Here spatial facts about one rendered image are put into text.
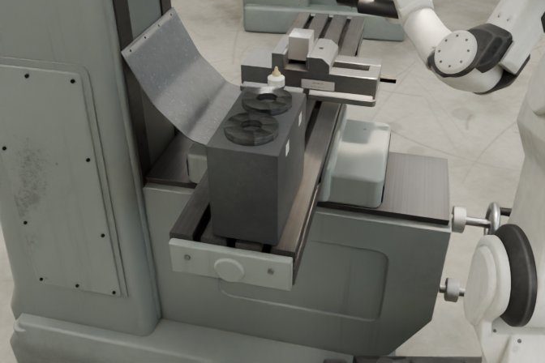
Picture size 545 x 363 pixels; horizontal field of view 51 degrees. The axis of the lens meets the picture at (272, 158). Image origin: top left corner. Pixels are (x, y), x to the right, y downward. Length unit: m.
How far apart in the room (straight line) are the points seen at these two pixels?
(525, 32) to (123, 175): 0.98
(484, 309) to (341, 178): 0.59
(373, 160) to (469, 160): 1.66
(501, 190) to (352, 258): 1.48
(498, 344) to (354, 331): 0.81
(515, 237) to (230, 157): 0.43
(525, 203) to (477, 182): 2.05
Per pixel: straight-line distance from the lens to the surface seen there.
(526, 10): 1.05
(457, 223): 1.57
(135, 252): 1.65
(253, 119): 0.96
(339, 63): 1.50
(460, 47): 1.04
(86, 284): 1.80
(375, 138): 1.52
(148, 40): 1.46
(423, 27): 1.14
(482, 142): 3.24
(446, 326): 2.19
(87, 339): 1.91
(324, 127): 1.33
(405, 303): 1.60
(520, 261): 0.84
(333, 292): 1.62
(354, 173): 1.38
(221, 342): 1.81
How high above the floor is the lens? 1.60
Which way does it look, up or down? 33 degrees down
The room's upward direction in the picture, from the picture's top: straight up
